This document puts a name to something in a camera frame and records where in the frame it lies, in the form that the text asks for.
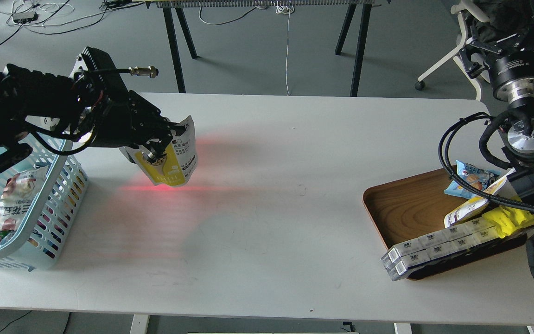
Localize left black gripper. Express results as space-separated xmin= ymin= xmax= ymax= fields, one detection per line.
xmin=89 ymin=90 xmax=186 ymax=161

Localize yellow white snack pouch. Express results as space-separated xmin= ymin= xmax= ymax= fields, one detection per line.
xmin=131 ymin=116 xmax=198 ymax=187

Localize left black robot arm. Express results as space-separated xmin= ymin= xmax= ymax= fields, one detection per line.
xmin=0 ymin=47 xmax=196 ymax=186

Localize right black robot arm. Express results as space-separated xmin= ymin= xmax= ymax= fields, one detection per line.
xmin=452 ymin=0 xmax=534 ymax=209

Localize red white snack bag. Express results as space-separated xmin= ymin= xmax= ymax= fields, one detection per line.
xmin=0 ymin=166 xmax=50 ymax=246

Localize light blue plastic basket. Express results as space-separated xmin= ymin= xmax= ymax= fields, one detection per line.
xmin=0 ymin=135 xmax=89 ymax=271

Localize blue snack bag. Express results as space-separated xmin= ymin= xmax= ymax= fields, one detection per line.
xmin=443 ymin=160 xmax=502 ymax=199

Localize white yellow snack bag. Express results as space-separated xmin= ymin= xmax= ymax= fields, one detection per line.
xmin=444 ymin=168 xmax=516 ymax=228

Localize yellow cartoon snack pack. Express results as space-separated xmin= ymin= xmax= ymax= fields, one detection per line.
xmin=481 ymin=206 xmax=534 ymax=238

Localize black barcode scanner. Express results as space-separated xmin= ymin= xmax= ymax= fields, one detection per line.
xmin=119 ymin=147 xmax=141 ymax=164

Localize black table left legs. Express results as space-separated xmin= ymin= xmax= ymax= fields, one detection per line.
xmin=163 ymin=7 xmax=199 ymax=93

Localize black table legs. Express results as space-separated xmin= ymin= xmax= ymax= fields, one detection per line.
xmin=335 ymin=4 xmax=372 ymax=97
xmin=163 ymin=7 xmax=199 ymax=93

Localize power strip on floor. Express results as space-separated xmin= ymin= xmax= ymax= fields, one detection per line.
xmin=11 ymin=11 xmax=38 ymax=25

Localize black table right legs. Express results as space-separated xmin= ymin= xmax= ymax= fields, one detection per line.
xmin=335 ymin=4 xmax=372 ymax=97

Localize brown wooden tray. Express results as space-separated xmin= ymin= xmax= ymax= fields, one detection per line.
xmin=362 ymin=168 xmax=527 ymax=280

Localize upper clear white box strip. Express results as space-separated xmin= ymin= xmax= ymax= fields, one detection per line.
xmin=381 ymin=218 xmax=500 ymax=269

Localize clear white box strip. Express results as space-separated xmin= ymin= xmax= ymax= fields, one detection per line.
xmin=381 ymin=218 xmax=500 ymax=269
xmin=380 ymin=224 xmax=499 ymax=281

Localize lower clear white box strip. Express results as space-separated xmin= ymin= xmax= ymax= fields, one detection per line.
xmin=380 ymin=224 xmax=499 ymax=281

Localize white hanging cable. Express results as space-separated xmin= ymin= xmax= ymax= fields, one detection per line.
xmin=275 ymin=4 xmax=295 ymax=96

